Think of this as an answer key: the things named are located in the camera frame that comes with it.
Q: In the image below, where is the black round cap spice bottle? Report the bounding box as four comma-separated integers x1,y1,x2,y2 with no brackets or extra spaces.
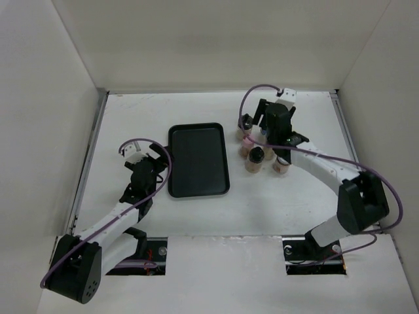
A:
245,147,264,173

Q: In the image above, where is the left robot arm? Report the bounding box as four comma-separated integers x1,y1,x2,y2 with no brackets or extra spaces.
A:
40,139,173,304

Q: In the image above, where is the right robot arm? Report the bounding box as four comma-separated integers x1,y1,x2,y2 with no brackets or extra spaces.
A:
253,99,390,259

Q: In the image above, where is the black knob cap spice bottle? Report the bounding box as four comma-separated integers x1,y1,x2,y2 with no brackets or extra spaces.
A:
236,113,253,141

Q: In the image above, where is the black flip cap spice bottle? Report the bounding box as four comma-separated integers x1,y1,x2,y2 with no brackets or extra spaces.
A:
263,147,275,161

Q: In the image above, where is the pink cap spice bottle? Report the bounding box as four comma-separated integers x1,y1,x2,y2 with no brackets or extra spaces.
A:
238,137,255,158

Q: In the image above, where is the red label clear lid jar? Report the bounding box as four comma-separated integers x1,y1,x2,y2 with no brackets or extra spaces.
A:
272,156,291,175

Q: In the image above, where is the black rectangular plastic tray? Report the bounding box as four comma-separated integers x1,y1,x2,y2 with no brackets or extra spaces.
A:
168,122,230,198

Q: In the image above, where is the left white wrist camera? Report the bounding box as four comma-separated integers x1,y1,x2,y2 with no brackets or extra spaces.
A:
119,141,145,164

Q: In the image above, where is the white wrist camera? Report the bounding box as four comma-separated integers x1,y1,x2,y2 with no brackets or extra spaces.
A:
119,141,145,164
276,88,297,109

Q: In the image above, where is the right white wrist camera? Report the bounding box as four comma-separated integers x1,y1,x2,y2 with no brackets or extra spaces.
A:
276,88,297,109

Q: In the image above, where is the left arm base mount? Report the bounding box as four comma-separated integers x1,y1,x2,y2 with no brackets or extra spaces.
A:
106,227,168,276

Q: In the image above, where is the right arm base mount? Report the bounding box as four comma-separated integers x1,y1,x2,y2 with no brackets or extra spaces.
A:
282,235,346,275

